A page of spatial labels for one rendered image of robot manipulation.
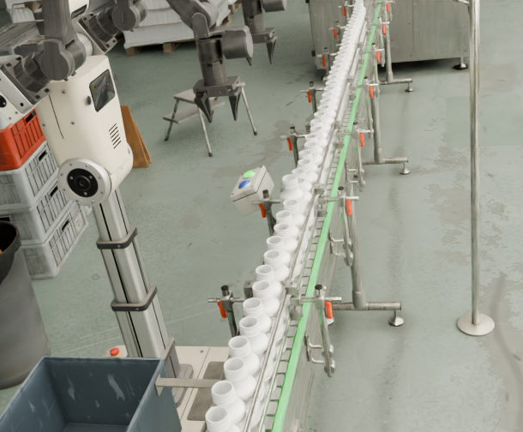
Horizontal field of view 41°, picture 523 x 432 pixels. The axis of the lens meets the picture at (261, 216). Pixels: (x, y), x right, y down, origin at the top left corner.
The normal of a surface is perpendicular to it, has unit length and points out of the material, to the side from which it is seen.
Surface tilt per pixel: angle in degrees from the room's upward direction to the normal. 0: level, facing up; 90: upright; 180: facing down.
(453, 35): 92
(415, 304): 0
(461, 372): 0
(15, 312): 94
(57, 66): 90
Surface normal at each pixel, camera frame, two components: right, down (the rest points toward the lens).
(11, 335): 0.67, 0.32
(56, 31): -0.13, 0.33
